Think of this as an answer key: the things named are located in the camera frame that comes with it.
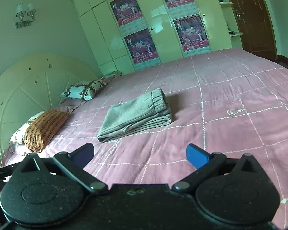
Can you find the corner open shelves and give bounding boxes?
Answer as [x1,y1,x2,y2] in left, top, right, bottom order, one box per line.
[218,0,243,49]

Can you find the brown wooden door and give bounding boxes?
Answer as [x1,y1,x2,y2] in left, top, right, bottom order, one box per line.
[230,0,277,61]

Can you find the cream round headboard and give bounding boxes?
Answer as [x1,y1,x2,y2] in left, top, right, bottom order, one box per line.
[0,53,96,166]

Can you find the grey-green sweatpants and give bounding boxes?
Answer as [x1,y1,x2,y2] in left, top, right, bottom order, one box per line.
[97,88,172,143]

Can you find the orange striped pillow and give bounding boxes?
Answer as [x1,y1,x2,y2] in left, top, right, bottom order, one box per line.
[24,110,71,153]

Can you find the upper left red poster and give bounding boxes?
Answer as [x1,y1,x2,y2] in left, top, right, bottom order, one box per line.
[110,0,143,26]

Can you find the pink checked bedspread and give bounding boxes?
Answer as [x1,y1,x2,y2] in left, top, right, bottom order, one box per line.
[1,47,288,230]

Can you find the wall lamp sconce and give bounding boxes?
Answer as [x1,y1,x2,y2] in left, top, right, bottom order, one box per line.
[15,3,36,29]

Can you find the lower left red poster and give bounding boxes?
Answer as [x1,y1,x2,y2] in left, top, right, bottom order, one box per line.
[124,29,158,64]

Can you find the white pink pillow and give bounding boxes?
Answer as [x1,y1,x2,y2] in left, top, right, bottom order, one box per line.
[9,111,44,144]

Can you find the light blue patterned pillow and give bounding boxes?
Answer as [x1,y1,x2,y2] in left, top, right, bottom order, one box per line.
[60,80,107,100]

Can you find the lower right red poster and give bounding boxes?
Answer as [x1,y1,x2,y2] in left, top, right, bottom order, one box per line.
[174,15,210,52]

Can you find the cream wardrobe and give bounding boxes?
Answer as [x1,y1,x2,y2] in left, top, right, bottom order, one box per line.
[72,0,233,74]

